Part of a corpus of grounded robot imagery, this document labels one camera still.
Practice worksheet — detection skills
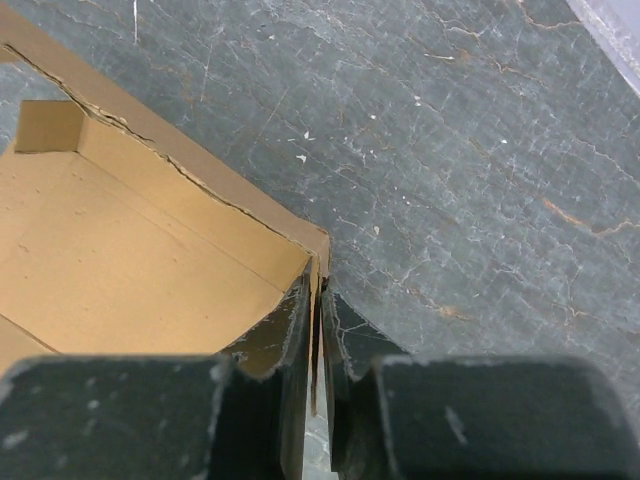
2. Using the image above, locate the brown cardboard box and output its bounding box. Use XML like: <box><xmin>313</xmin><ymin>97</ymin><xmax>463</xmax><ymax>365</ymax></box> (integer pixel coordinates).
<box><xmin>0</xmin><ymin>4</ymin><xmax>332</xmax><ymax>416</ymax></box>

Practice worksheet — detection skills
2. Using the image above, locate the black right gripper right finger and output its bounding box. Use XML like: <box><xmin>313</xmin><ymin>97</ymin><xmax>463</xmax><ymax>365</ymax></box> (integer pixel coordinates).
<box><xmin>319</xmin><ymin>285</ymin><xmax>639</xmax><ymax>479</ymax></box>

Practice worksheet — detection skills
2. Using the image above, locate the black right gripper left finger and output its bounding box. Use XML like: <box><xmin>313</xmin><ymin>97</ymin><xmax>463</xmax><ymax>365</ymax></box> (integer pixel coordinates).
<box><xmin>1</xmin><ymin>275</ymin><xmax>311</xmax><ymax>479</ymax></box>

